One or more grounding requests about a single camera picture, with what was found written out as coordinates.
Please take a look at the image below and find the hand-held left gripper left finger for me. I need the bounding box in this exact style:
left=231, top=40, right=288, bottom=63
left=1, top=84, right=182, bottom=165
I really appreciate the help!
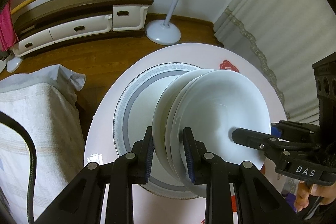
left=34, top=126, right=155, bottom=224

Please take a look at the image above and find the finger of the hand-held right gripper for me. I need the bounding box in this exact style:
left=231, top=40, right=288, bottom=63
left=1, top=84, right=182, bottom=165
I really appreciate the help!
left=270, top=120, right=321, bottom=144
left=231, top=127, right=279, bottom=153

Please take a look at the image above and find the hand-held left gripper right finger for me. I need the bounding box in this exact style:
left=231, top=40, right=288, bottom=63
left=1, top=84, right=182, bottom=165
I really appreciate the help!
left=183, top=127, right=305, bottom=224

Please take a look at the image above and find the large white bowl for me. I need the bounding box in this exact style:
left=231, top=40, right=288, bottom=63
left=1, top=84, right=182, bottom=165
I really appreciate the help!
left=152, top=69, right=218, bottom=182

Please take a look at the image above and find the person's right hand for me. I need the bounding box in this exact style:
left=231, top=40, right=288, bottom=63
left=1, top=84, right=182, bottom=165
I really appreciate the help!
left=294, top=181, right=336, bottom=212

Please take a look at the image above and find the pink printed tablecloth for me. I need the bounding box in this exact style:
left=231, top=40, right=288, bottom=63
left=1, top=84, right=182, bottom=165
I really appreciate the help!
left=84, top=43, right=289, bottom=224

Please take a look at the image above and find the white towel blanket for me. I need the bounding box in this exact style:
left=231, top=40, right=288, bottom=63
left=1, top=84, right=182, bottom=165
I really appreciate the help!
left=0, top=64, right=87, bottom=224

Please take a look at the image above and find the white curtain with patterned trim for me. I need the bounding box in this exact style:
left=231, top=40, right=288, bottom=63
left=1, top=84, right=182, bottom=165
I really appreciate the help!
left=213, top=0, right=336, bottom=122

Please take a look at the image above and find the small white round object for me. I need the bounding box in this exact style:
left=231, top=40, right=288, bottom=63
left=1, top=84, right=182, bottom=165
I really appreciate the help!
left=7, top=57, right=24, bottom=73

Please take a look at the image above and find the pink cloth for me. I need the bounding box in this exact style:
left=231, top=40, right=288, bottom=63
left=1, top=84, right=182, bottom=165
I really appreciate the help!
left=0, top=1, right=19, bottom=52

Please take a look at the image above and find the black braided cable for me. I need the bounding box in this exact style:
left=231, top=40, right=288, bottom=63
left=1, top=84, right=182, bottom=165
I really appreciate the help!
left=0, top=111, right=37, bottom=224

